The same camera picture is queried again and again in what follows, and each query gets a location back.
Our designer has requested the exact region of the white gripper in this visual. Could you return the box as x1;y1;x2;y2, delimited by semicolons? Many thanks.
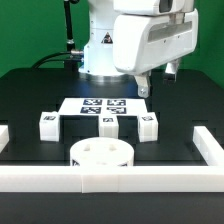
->
113;10;198;98

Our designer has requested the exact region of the black cable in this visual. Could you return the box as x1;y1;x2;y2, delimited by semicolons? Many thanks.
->
31;49;84;70

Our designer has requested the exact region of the black camera pole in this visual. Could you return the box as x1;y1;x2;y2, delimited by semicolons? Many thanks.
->
63;0;80;71

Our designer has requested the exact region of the white fence front wall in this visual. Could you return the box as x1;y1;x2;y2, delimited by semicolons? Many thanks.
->
0;166;224;193

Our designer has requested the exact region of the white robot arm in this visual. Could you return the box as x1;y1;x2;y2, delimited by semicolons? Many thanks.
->
79;0;198;98

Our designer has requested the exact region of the white round stool seat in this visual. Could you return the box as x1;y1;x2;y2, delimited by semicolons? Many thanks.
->
70;137;134;166

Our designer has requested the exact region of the white marker sheet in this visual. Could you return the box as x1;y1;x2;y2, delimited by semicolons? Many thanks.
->
59;98;147;116

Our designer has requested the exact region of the white fence left wall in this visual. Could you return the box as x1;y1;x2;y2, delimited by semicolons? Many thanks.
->
0;125;9;153

